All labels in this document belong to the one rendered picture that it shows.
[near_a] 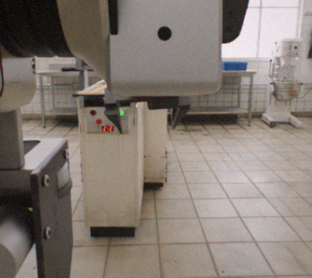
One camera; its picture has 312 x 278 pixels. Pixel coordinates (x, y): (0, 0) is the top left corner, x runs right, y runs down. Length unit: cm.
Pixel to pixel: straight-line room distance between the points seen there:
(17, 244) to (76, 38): 16
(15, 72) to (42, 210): 12
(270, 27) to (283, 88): 139
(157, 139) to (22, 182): 230
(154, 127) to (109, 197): 79
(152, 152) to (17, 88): 242
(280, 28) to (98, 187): 495
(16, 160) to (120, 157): 162
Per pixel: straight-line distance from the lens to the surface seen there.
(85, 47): 16
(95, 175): 195
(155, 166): 263
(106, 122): 181
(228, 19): 21
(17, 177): 29
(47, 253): 30
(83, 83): 265
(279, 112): 569
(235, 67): 530
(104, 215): 205
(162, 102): 50
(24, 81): 21
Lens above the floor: 113
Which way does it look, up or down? 11 degrees down
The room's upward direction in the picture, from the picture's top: straight up
